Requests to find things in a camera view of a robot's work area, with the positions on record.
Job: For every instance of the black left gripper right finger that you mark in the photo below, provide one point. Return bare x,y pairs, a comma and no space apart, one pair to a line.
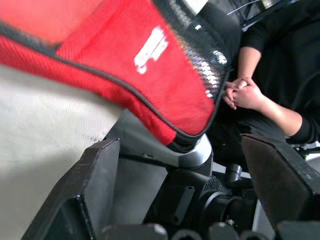
282,185

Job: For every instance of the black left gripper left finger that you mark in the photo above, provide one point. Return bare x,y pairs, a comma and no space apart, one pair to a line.
82,190

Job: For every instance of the red table tennis paddle case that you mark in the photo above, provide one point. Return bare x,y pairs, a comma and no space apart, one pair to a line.
120,62

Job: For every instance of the person's left hand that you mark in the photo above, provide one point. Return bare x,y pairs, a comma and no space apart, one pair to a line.
247,97

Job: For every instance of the person's right hand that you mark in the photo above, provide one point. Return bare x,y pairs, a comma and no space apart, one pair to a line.
243,81

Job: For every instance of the black office chair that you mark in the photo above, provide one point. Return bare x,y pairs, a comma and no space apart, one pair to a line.
235,171

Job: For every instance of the silver and black robot body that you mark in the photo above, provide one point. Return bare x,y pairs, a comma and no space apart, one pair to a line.
185,190

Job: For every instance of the person's black clothed body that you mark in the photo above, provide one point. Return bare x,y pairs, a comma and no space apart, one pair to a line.
287,62

